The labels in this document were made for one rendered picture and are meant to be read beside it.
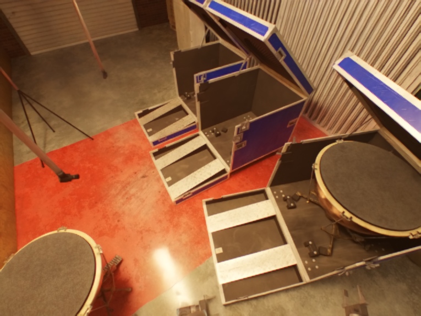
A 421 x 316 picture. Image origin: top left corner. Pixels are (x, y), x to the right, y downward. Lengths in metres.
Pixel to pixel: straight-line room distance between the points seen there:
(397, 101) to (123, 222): 2.59
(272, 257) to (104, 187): 2.21
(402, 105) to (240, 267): 1.81
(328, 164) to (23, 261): 2.38
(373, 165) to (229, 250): 1.56
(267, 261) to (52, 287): 1.74
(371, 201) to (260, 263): 1.14
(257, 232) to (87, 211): 2.05
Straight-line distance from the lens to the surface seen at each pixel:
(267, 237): 2.44
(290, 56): 1.96
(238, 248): 2.36
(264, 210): 2.41
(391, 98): 1.36
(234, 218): 2.39
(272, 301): 2.36
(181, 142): 3.04
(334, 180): 1.82
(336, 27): 3.45
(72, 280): 1.74
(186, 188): 2.59
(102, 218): 2.77
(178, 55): 3.47
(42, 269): 1.88
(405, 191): 2.10
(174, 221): 2.48
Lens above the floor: 2.29
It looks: 51 degrees down
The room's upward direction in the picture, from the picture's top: straight up
